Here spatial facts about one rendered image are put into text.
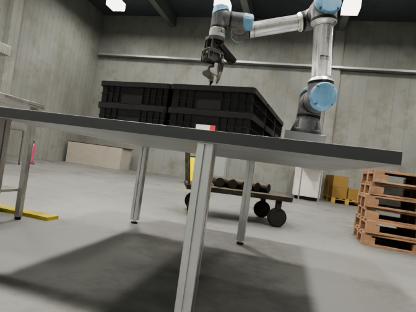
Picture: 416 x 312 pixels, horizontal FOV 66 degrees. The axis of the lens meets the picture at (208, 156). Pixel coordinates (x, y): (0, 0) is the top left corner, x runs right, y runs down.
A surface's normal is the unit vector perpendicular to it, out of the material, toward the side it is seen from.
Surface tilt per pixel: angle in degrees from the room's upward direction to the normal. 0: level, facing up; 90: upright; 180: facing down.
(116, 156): 90
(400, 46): 90
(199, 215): 90
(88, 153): 90
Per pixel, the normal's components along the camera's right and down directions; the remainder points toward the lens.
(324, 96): -0.01, 0.11
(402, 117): -0.24, -0.06
